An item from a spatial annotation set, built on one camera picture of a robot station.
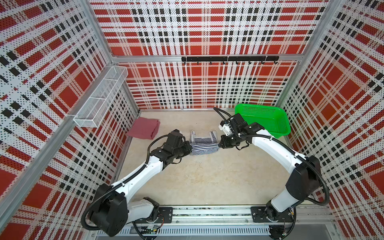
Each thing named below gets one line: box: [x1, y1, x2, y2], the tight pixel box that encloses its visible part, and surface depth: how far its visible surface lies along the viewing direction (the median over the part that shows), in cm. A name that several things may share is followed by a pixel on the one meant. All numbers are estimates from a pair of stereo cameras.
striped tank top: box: [189, 130, 219, 155], surface depth 95 cm
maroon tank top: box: [125, 116, 161, 140], surface depth 113 cm
